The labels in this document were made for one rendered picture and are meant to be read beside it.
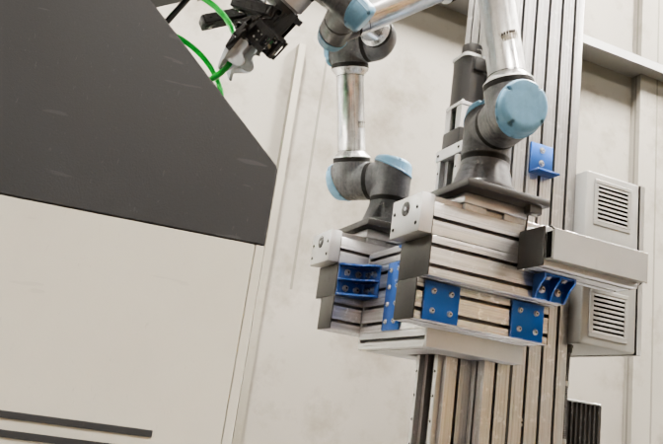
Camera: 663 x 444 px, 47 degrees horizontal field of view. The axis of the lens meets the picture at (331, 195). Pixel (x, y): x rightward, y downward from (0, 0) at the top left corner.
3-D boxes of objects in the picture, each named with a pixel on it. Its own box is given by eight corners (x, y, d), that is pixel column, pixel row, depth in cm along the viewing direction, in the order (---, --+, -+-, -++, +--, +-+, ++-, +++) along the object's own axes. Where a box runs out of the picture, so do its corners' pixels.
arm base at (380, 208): (396, 241, 232) (399, 210, 235) (420, 233, 218) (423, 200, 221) (351, 230, 227) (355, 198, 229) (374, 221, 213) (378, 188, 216)
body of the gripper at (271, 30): (257, 54, 167) (294, 14, 165) (234, 29, 170) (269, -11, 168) (271, 62, 174) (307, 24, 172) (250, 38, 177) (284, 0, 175)
